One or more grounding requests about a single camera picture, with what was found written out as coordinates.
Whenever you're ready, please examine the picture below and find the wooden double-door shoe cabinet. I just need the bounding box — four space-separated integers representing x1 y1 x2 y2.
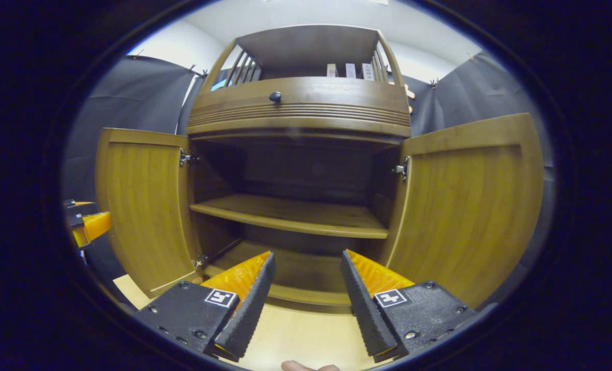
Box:
94 24 546 315

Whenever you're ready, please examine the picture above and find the wooden cabinet door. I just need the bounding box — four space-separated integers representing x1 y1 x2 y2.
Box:
94 127 204 300
380 112 546 310

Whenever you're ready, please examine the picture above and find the black backdrop cloth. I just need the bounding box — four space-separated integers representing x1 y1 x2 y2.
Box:
61 50 557 310

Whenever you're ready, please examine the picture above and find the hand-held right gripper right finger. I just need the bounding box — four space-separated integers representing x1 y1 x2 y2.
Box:
340 249 478 363

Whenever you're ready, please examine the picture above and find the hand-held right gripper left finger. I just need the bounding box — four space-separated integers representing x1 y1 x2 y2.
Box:
136 251 277 361

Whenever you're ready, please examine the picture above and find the wooden inner cabinet shelf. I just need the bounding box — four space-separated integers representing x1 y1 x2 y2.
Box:
190 194 389 240

